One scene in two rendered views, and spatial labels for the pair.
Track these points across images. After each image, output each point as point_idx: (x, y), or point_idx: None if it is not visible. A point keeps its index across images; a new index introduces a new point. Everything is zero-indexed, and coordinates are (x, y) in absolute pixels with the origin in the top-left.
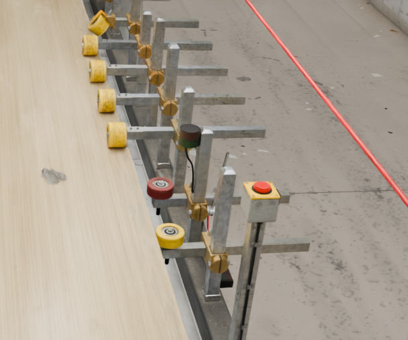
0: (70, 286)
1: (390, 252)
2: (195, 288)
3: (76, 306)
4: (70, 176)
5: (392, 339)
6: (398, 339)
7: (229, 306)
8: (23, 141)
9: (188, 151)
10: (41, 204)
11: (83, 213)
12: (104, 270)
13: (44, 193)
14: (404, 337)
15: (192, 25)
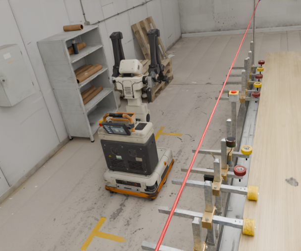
0: (289, 136)
1: None
2: (233, 169)
3: (288, 131)
4: (282, 181)
5: (114, 247)
6: (112, 246)
7: None
8: None
9: None
10: (298, 168)
11: (279, 161)
12: (276, 139)
13: (297, 173)
14: (108, 246)
15: None
